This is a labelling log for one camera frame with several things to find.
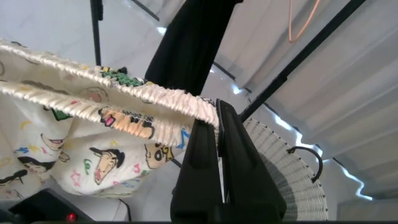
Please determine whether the white laundry basket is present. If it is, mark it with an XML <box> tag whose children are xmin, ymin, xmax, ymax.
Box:
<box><xmin>243</xmin><ymin>117</ymin><xmax>330</xmax><ymax>222</ymax></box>

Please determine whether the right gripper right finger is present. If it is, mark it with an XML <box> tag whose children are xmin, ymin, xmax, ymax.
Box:
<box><xmin>215</xmin><ymin>98</ymin><xmax>287</xmax><ymax>223</ymax></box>

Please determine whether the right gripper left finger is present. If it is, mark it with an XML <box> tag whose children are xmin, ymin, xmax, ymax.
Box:
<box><xmin>170</xmin><ymin>118</ymin><xmax>224</xmax><ymax>223</ymax></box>

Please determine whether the black garment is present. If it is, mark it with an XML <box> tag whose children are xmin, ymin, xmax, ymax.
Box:
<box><xmin>144</xmin><ymin>0</ymin><xmax>244</xmax><ymax>96</ymax></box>

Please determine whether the pink clothes hanger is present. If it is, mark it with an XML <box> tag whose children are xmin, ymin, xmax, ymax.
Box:
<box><xmin>287</xmin><ymin>0</ymin><xmax>322</xmax><ymax>44</ymax></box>

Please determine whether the black clothes rack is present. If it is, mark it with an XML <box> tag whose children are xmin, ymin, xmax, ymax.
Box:
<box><xmin>89</xmin><ymin>0</ymin><xmax>368</xmax><ymax>169</ymax></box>

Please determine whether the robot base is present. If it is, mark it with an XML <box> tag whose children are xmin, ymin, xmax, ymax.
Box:
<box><xmin>0</xmin><ymin>188</ymin><xmax>96</xmax><ymax>223</ymax></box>

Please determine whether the cream printed garment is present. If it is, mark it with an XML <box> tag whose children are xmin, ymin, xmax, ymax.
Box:
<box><xmin>0</xmin><ymin>39</ymin><xmax>221</xmax><ymax>200</ymax></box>

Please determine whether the white curtain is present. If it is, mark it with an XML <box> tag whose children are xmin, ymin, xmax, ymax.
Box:
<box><xmin>214</xmin><ymin>0</ymin><xmax>398</xmax><ymax>200</ymax></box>

